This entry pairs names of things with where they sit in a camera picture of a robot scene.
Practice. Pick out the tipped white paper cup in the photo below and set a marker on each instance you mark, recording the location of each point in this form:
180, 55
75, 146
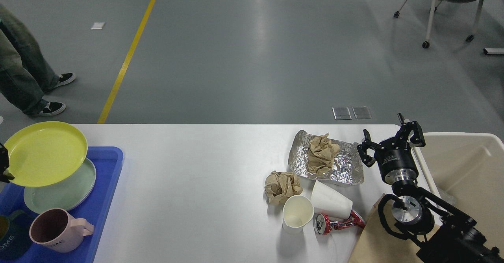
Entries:
330, 202

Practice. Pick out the right metal floor plate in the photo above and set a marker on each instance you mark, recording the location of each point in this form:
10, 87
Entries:
362, 112

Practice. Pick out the dark teal mug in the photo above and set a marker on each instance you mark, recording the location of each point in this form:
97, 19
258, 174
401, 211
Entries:
14, 235

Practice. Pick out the crumpled brown paper ball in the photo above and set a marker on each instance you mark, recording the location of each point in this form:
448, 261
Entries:
280, 186

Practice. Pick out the beige plastic bin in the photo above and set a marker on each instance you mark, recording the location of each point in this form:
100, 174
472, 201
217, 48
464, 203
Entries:
467, 170

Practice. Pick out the white bar on floor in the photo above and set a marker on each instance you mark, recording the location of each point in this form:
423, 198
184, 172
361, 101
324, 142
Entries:
493, 51

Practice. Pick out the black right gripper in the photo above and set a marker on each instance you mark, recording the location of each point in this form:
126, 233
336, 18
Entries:
393, 156

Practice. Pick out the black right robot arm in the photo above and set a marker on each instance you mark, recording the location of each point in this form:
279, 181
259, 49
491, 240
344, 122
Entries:
443, 233

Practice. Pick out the pale green plate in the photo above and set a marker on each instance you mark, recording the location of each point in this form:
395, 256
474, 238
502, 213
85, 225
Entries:
66, 194

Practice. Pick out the black and white shoe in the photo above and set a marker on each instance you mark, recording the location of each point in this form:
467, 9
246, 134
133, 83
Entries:
65, 79
52, 109

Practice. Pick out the blue plastic tray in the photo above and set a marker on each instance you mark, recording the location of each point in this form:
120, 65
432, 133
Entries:
108, 162

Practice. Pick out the white floor marker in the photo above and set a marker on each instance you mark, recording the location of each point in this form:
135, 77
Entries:
97, 25

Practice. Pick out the metal floor plate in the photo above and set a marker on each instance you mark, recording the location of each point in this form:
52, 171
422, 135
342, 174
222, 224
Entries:
362, 112
342, 113

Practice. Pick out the person's legs in jeans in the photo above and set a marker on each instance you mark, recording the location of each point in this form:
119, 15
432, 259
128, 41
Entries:
25, 75

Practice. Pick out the crumpled brown paper on foil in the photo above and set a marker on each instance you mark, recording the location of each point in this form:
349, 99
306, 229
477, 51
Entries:
321, 154

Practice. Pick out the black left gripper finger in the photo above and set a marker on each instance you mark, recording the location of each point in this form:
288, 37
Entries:
4, 164

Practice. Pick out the crushed red soda can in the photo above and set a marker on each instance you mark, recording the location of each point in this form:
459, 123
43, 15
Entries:
323, 225

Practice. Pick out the brown paper bag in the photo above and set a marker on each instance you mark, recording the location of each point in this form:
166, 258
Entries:
375, 245

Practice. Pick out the pink mug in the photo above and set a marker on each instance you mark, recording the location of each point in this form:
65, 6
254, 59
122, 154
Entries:
58, 230

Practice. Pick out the yellow plastic plate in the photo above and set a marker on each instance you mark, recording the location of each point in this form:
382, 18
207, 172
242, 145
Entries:
45, 153

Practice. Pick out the crumpled aluminium foil sheet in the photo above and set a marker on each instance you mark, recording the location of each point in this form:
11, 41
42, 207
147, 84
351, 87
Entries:
347, 166

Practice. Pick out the white paper cup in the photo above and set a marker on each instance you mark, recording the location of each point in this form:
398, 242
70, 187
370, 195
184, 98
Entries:
297, 212
330, 202

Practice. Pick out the left metal floor plate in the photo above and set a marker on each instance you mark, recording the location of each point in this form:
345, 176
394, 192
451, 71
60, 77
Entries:
342, 113

